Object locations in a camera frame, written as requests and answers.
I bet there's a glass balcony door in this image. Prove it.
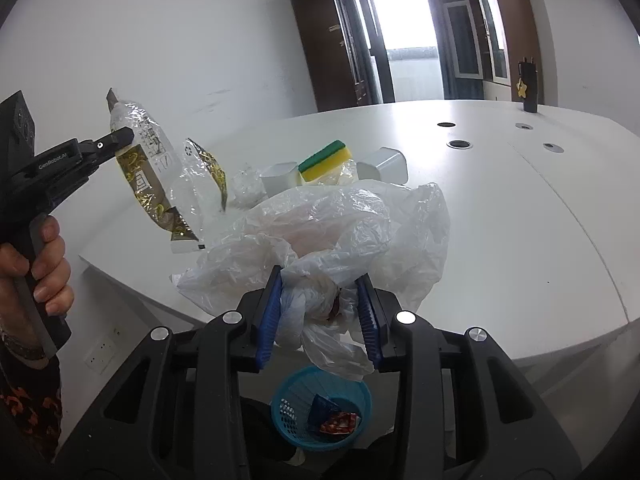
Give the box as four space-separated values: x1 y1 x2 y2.
350 0 446 106

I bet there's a dark curtain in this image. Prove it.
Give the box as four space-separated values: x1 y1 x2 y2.
422 0 488 102

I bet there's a blue plastic basket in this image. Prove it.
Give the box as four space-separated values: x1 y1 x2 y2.
270 365 373 451

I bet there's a dark brown wooden cabinet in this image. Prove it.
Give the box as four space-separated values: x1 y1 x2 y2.
291 0 371 113

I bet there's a white square plastic cup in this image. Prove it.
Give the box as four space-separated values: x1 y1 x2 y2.
356 147 410 184
259 161 301 198

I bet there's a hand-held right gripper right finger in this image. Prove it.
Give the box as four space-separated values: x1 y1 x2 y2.
355 273 584 480

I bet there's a green and yellow sponge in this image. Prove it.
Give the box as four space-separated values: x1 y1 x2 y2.
298 140 352 183

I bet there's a crumpled clear plastic film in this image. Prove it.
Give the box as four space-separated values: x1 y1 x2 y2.
227 162 266 207

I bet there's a clear plastic wrap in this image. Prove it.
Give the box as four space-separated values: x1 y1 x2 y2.
320 167 359 189

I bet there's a white wall socket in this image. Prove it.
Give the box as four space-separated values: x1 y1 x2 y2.
84 330 124 374

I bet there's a white plastic bag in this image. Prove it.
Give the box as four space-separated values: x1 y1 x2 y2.
172 180 451 382

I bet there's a brown cabinet with glass doors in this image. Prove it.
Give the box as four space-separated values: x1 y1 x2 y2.
442 0 541 103

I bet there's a blue snack wrapper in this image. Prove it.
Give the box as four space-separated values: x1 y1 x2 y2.
307 394 341 431

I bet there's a person's left hand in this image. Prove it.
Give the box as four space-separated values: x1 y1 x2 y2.
0 215 74 356

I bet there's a black bottle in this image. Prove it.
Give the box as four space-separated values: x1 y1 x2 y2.
517 57 539 113

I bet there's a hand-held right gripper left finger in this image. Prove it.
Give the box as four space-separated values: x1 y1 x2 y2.
56 265 285 480

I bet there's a person's left forearm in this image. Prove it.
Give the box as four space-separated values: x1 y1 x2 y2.
0 352 64 463

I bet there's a gold and clear plastic wrapper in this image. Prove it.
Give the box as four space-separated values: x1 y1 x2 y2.
106 87 230 255

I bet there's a red snack wrapper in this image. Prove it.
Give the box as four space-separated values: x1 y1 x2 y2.
320 411 362 436

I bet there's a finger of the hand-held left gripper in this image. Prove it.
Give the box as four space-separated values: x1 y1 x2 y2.
75 127 135 167

